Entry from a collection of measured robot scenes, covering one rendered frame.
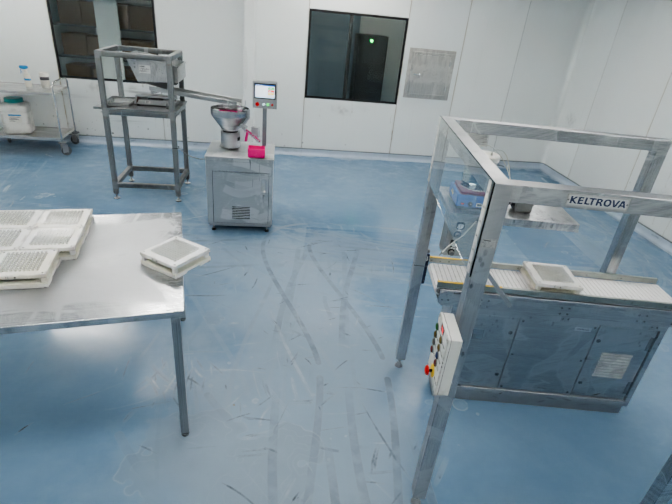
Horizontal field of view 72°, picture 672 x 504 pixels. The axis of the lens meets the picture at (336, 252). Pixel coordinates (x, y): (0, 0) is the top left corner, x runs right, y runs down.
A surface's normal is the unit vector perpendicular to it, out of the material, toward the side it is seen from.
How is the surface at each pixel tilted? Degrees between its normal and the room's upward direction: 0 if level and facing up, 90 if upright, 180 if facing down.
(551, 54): 90
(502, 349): 90
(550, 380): 90
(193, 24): 90
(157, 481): 0
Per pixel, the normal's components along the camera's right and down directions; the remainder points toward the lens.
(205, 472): 0.09, -0.88
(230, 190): 0.11, 0.47
